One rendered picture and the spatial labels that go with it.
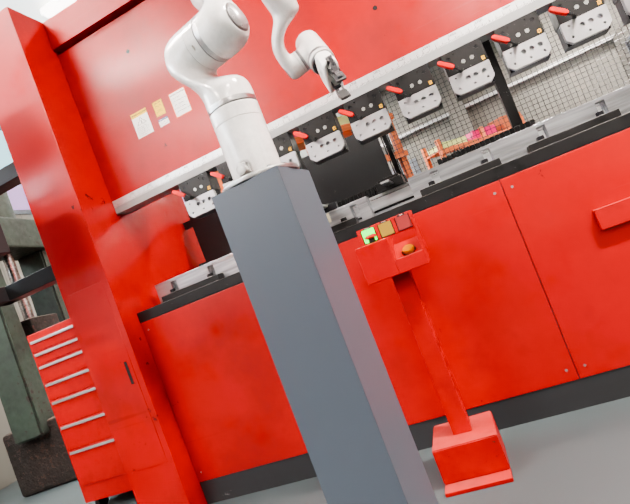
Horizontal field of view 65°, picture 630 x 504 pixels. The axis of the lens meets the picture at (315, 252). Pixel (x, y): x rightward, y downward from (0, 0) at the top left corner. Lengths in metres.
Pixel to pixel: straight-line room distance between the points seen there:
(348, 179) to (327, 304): 1.56
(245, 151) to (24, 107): 1.55
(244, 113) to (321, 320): 0.50
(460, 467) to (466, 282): 0.61
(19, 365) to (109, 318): 1.97
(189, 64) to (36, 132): 1.31
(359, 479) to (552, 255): 1.06
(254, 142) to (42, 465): 3.52
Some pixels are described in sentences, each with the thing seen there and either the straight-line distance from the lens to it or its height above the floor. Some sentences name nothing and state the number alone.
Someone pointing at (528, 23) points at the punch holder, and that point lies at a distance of 2.07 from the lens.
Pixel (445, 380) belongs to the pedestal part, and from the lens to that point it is 1.67.
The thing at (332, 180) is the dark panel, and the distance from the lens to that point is 2.57.
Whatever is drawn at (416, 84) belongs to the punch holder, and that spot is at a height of 1.28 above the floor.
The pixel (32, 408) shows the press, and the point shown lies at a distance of 4.17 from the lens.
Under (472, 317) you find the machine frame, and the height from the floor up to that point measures 0.41.
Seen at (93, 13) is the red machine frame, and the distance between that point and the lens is 2.66.
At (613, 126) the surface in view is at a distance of 1.92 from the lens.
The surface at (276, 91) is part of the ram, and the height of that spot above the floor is 1.51.
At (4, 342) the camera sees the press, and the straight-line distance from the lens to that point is 4.21.
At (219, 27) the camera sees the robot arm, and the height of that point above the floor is 1.34.
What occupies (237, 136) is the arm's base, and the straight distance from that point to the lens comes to 1.16.
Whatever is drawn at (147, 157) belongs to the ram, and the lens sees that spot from 2.38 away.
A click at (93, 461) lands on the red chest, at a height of 0.26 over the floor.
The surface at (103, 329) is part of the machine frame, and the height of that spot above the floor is 0.86.
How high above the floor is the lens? 0.75
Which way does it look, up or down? 2 degrees up
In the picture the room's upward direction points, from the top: 21 degrees counter-clockwise
